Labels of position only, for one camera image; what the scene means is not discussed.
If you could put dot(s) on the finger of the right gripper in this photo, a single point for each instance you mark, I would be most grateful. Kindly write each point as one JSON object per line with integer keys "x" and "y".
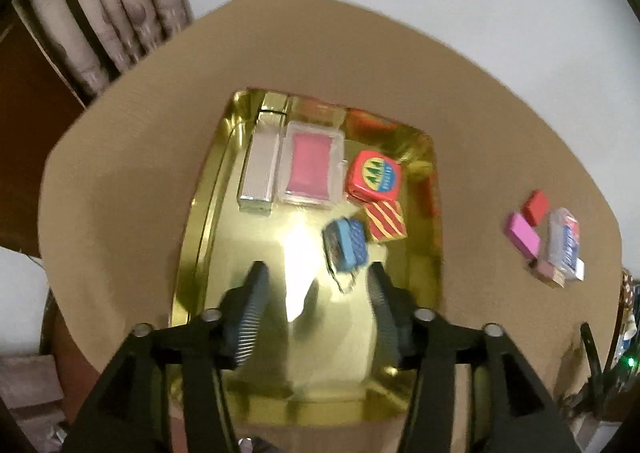
{"x": 595, "y": 380}

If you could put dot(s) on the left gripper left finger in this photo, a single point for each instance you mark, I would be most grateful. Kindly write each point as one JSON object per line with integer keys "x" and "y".
{"x": 128, "y": 408}

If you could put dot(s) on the red round-pattern tin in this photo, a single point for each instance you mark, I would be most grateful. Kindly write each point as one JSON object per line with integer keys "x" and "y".
{"x": 373, "y": 177}

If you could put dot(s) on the white cube zigzag pattern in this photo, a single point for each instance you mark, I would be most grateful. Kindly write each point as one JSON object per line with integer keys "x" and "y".
{"x": 579, "y": 270}

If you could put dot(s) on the red rectangular block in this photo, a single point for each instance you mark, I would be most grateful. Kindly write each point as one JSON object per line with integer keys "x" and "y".
{"x": 535, "y": 208}

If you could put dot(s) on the clear case pink insert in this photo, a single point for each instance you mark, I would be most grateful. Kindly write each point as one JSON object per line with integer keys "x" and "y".
{"x": 311, "y": 166}

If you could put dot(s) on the gold and red tin box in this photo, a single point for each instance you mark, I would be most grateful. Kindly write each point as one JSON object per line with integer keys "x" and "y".
{"x": 317, "y": 359}

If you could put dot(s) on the silver white rectangular box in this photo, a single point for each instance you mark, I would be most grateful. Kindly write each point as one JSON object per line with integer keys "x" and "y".
{"x": 260, "y": 168}

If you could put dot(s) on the pink magenta rectangular block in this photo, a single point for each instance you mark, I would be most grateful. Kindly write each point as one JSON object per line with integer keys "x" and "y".
{"x": 522, "y": 236}

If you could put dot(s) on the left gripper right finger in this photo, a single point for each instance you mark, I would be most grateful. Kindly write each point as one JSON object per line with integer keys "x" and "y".
{"x": 512, "y": 411}

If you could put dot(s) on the beige patterned curtain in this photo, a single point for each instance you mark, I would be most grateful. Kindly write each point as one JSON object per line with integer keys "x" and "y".
{"x": 91, "y": 43}

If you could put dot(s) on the blue tape measure keychain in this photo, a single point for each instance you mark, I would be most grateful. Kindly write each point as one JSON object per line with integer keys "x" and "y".
{"x": 345, "y": 246}

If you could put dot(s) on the cluttered side shelf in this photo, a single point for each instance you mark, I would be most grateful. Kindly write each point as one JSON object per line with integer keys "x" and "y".
{"x": 625, "y": 326}

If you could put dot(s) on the dusty pink small block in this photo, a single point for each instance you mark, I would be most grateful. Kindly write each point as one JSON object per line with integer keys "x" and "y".
{"x": 544, "y": 271}

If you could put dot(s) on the dental floss plastic box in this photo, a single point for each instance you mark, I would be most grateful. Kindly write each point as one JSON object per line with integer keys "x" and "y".
{"x": 564, "y": 241}

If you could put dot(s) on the brown wooden cabinet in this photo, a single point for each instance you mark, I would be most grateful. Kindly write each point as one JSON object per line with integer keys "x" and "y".
{"x": 36, "y": 109}

